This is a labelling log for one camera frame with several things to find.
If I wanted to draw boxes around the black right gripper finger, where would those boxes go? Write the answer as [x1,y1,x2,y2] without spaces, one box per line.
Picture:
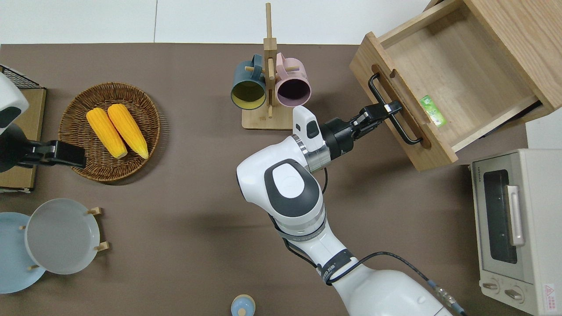
[353,118,383,140]
[360,100,403,119]

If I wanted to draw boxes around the brown table mat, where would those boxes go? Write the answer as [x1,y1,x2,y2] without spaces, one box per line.
[0,43,530,316]

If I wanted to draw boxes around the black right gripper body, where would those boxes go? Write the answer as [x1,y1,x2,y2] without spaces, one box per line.
[319,111,372,161]

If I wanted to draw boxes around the black metal drawer handle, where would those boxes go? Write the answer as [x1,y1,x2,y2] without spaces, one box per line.
[367,73,423,146]

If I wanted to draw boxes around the light blue plate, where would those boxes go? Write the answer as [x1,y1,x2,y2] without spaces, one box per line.
[0,212,47,294]

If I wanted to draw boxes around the brown cardboard box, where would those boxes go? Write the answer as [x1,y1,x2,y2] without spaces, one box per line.
[0,87,47,194]

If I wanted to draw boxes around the white oven door handle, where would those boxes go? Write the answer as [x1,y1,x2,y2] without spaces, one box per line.
[507,185,526,247]

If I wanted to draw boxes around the white toaster oven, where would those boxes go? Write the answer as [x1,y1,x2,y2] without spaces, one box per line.
[468,148,562,316]

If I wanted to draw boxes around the pink mug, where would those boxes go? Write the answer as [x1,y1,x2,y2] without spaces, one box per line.
[274,52,312,108]

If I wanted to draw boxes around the wooden mug stand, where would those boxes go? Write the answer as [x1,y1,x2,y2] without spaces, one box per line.
[241,2,296,131]

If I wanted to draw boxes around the woven wicker basket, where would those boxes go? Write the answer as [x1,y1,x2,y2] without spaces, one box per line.
[58,82,162,183]

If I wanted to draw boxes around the wooden drawer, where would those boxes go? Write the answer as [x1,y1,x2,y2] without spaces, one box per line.
[349,0,542,172]

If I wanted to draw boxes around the black wire rack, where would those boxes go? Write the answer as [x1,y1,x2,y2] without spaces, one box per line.
[0,65,40,90]

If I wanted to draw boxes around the yellow corn cob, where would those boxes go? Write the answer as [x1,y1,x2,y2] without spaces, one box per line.
[107,103,149,160]
[86,108,128,159]

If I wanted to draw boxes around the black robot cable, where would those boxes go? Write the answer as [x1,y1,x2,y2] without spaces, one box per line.
[323,251,468,316]

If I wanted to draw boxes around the light wooden cabinet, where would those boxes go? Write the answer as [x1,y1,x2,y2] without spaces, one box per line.
[423,0,562,124]

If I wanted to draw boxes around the grey plate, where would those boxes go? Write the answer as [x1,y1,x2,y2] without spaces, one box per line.
[24,198,101,276]

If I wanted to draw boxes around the wooden plate rack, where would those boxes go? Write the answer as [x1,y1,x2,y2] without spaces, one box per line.
[18,207,110,271]

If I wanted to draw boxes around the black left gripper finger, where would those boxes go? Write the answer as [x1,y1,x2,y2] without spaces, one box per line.
[55,141,87,169]

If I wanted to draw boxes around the green small carton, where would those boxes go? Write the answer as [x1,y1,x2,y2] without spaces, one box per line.
[419,94,448,128]

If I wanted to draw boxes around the dark blue mug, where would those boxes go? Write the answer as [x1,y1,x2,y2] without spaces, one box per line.
[231,54,267,111]

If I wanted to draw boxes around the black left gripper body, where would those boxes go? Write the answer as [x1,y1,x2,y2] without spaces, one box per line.
[0,124,59,173]

